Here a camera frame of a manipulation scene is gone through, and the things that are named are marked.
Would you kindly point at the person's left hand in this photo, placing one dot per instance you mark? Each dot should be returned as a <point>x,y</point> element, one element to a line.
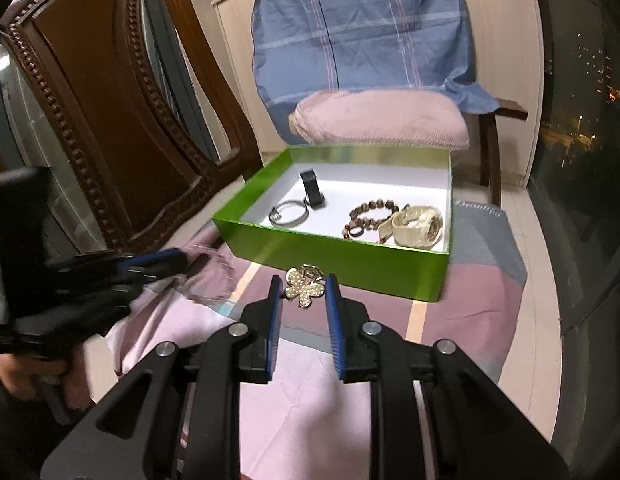
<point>21,375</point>

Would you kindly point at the silver bangle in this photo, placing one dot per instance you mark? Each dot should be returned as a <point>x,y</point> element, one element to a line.
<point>288,214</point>

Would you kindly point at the cream digital watch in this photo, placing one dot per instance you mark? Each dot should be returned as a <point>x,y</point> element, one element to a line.
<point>418,227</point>

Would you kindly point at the pink cushion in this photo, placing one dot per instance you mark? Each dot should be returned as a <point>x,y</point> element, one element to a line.
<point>385,116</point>

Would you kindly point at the blue plaid cloth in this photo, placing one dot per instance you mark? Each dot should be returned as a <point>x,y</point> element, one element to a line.
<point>304,46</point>

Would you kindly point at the green cardboard box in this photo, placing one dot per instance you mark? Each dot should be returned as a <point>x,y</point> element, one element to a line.
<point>348,176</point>

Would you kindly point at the gold flower brooch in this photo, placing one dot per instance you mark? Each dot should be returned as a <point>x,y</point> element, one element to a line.
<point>304,284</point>

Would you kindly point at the dark glass window frame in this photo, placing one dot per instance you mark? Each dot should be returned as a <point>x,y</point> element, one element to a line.
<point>575,189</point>

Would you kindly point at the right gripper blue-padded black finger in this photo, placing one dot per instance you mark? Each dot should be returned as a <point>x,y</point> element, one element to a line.
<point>434,413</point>
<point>175,415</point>

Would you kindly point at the black wrist watch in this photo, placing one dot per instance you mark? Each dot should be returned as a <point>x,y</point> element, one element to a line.
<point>313,197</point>

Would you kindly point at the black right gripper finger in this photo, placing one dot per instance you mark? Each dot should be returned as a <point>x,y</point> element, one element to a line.
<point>132,279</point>

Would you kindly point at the wooden armchair frame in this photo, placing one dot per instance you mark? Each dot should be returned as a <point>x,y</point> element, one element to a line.
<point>484,126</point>

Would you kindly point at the pink plaid bed sheet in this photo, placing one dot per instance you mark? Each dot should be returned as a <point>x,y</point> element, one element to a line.
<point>306,423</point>

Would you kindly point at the carved dark wooden chair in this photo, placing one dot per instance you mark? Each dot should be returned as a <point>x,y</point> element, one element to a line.
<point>139,169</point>

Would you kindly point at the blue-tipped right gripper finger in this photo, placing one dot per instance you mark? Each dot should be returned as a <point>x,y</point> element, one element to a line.
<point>155,258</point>

